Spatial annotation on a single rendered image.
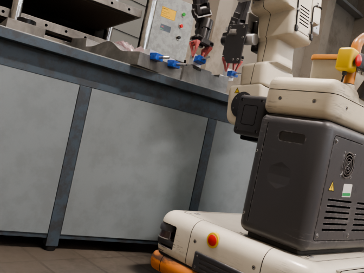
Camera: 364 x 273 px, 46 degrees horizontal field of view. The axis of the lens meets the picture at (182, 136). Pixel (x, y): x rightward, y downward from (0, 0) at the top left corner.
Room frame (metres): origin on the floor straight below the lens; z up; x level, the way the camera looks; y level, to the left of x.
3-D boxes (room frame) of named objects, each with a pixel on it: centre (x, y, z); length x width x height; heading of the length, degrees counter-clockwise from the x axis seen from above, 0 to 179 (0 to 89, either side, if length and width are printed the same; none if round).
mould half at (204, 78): (2.24, 0.08, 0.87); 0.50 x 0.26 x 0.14; 31
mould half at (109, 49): (1.98, 0.34, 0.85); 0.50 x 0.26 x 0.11; 49
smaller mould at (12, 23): (1.80, 0.75, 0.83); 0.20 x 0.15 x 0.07; 31
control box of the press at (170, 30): (2.95, 0.26, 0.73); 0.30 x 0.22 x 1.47; 121
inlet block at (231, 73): (2.23, -0.20, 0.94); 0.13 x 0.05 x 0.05; 31
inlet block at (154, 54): (1.77, 0.16, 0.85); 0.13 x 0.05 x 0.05; 49
